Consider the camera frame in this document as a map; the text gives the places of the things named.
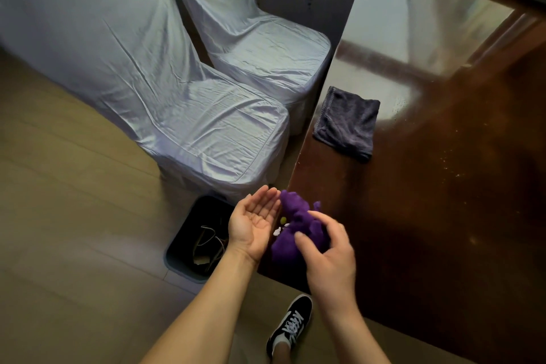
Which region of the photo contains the person's left hand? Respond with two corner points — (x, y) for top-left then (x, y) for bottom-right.
(228, 185), (282, 266)

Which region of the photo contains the person's leg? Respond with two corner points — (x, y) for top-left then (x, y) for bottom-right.
(273, 342), (293, 364)

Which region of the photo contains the person's right hand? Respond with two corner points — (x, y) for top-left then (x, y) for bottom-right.
(294, 210), (357, 314)

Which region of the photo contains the person's left forearm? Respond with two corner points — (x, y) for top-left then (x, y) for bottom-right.
(140, 245), (259, 364)

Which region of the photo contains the black and white sneaker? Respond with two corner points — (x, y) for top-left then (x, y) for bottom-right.
(266, 294), (314, 359)

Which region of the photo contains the chair with pale grey cover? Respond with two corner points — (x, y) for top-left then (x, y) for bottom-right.
(159, 0), (333, 137)
(0, 0), (291, 203)

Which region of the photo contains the person's right forearm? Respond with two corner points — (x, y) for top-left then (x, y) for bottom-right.
(318, 305), (391, 364)

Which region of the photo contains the purple cloth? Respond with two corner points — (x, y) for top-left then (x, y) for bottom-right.
(270, 190), (332, 267)

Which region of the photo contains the crumpled waste in bin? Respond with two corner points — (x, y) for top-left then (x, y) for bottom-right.
(191, 225), (229, 267)

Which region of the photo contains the black waste bin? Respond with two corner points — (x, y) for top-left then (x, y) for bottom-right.
(164, 195), (240, 284)

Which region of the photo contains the dark grey folded cloth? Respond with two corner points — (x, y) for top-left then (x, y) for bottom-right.
(312, 86), (381, 163)

